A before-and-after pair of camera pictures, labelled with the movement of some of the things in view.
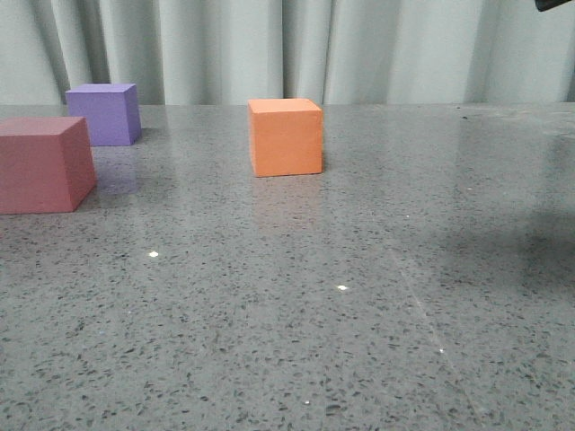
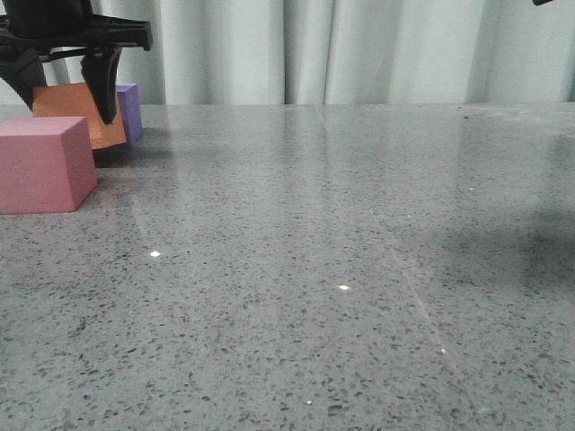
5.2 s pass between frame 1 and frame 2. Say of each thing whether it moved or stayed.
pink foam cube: stayed
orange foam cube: moved
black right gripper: moved
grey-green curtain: stayed
